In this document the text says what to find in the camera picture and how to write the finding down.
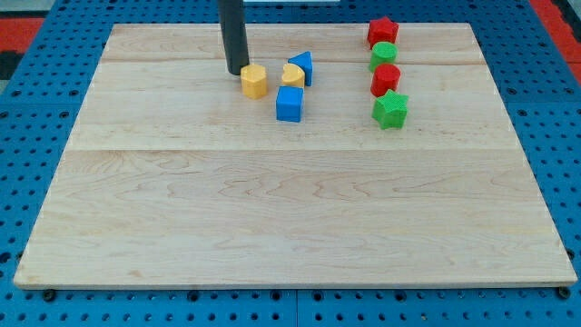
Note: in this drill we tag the yellow hexagon block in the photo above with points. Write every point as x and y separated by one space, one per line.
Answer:
254 81

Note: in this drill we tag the light wooden board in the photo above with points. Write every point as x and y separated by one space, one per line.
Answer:
172 179

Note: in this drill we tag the blue cube block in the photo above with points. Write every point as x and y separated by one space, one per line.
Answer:
289 104

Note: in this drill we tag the yellow heart block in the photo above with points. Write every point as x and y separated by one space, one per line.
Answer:
293 75

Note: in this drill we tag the blue triangle block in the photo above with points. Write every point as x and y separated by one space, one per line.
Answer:
304 61

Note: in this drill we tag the green star block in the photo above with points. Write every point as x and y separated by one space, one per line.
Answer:
390 110

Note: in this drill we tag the red cylinder block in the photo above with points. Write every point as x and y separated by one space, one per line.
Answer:
385 77

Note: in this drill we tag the green cylinder block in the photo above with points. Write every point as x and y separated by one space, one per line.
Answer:
383 52

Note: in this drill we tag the red star block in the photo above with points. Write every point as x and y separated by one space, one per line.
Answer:
382 30

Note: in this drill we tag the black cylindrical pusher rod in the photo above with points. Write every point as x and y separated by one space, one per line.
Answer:
234 38

